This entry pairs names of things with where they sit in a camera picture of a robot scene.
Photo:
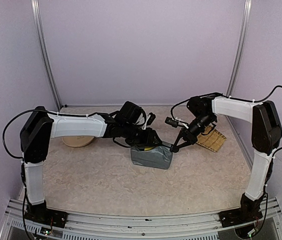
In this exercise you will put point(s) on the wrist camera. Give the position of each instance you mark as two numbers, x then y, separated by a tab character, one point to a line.
148	120
176	122

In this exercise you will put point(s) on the aluminium frame post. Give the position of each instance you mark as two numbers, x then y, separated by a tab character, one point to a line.
240	46
43	49

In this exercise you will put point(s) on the grey zip pouch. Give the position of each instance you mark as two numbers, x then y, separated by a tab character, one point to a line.
159	157

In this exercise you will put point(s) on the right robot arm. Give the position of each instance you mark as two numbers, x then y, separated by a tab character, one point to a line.
266	131

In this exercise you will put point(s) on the left aluminium frame post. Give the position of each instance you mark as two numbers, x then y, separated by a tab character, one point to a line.
43	49

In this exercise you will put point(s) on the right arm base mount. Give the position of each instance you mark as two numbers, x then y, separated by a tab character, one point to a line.
248	211

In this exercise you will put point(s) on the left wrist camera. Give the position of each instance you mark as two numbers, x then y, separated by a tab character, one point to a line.
148	120

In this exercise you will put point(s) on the beige round plate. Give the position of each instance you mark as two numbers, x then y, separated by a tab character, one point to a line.
77	141

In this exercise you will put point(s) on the right aluminium frame post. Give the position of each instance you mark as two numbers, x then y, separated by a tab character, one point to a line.
240	46

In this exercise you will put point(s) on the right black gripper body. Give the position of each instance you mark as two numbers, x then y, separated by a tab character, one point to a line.
192	136

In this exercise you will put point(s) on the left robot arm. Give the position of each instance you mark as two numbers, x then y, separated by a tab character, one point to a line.
130	122

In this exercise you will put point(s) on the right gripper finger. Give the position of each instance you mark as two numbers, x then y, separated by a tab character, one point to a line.
182	145
179	137

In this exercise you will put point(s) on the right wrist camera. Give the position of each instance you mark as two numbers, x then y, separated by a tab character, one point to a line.
176	122

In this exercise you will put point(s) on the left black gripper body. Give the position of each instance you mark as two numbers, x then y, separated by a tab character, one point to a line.
146	140

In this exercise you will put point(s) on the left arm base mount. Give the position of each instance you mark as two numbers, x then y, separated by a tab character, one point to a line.
41	214

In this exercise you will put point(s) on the woven bamboo tray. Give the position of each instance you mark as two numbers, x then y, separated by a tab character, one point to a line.
211	139

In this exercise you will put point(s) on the aluminium front rail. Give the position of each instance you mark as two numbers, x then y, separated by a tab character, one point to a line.
198	226

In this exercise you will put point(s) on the yellow sponge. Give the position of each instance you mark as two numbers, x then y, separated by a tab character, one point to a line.
148	148

